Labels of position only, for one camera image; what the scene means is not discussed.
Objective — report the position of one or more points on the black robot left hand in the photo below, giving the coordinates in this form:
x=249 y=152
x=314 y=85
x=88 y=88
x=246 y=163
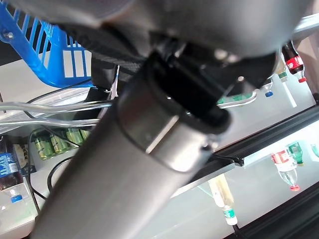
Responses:
x=112 y=186

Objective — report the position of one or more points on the blue plastic shopping basket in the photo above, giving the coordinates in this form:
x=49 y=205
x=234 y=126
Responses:
x=52 y=72

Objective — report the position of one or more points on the yellow green drink bottle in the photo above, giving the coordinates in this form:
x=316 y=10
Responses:
x=42 y=148
x=74 y=138
x=85 y=134
x=58 y=144

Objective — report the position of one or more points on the large yellow drink bottle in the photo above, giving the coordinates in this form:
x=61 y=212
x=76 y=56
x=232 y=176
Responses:
x=224 y=196

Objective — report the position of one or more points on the blue label cola bottle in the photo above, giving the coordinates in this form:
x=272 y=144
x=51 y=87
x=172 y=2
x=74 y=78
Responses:
x=268 y=89
x=8 y=171

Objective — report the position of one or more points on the green plastic soda bottle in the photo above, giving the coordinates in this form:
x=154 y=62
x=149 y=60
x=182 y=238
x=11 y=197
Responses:
x=224 y=100
x=243 y=97
x=295 y=153

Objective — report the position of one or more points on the water bottle red label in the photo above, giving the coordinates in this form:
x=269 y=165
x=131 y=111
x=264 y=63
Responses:
x=285 y=169

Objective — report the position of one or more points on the cola bottle red cap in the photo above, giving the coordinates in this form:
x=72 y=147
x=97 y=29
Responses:
x=295 y=63

